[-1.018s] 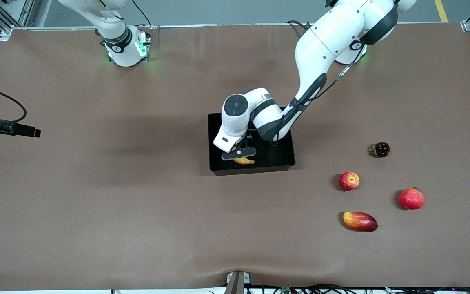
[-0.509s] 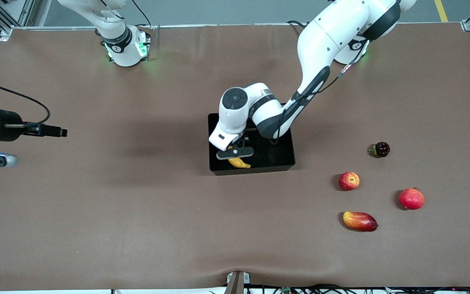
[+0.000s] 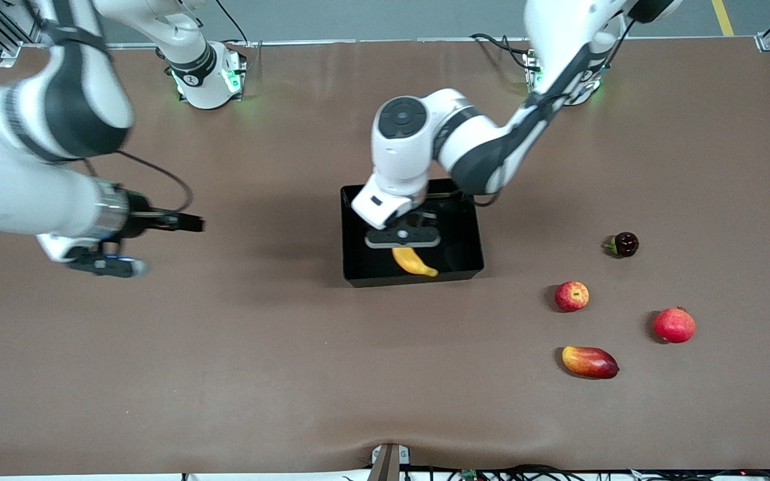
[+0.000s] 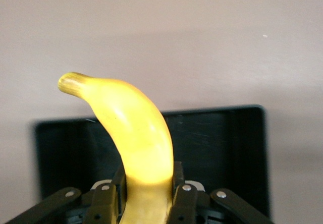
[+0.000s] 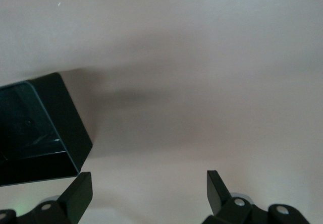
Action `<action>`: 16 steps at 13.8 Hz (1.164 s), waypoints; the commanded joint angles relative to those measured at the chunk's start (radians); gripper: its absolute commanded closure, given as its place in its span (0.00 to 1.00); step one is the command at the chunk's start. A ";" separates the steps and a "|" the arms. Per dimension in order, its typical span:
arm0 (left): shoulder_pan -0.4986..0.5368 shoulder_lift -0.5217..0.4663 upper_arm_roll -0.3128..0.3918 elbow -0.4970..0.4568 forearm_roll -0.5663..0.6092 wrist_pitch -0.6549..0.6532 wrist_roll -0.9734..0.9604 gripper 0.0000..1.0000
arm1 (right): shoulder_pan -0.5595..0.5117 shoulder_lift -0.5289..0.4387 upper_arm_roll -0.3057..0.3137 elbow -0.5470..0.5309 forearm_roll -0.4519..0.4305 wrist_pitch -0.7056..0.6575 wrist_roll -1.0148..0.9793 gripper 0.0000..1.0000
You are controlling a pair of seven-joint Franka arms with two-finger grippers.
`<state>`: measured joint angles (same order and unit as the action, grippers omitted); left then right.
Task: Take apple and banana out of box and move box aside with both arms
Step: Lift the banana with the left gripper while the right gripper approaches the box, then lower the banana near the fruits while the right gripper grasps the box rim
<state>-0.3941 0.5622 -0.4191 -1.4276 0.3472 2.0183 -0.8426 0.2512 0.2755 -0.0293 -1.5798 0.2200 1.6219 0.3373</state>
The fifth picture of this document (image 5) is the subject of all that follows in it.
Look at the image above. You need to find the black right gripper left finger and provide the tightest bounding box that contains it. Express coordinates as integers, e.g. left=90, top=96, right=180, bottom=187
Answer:
left=0, top=171, right=93, bottom=224

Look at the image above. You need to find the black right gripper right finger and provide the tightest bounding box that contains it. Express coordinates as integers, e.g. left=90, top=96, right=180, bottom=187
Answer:
left=202, top=170, right=310, bottom=224

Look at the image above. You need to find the black plastic box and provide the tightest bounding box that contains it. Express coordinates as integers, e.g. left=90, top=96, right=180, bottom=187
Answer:
left=0, top=72, right=94, bottom=188

